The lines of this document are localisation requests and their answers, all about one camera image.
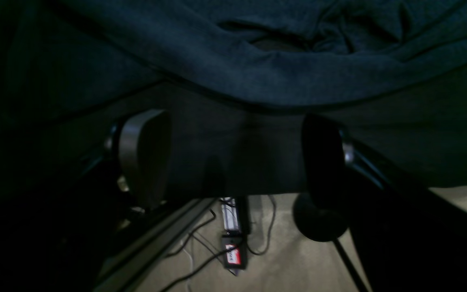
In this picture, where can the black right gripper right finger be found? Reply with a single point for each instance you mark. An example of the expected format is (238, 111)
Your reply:
(327, 150)

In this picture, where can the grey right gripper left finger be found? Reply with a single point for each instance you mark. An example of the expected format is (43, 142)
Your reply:
(142, 147)

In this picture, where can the dark grey T-shirt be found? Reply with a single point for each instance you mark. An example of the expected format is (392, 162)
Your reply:
(299, 53)

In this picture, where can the round black stand base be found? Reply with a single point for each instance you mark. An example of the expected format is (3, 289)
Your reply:
(319, 225)

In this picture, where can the power strip on floor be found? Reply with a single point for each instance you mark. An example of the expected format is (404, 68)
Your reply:
(237, 226)

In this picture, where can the aluminium table frame rail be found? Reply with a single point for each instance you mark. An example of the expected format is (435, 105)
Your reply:
(125, 271)

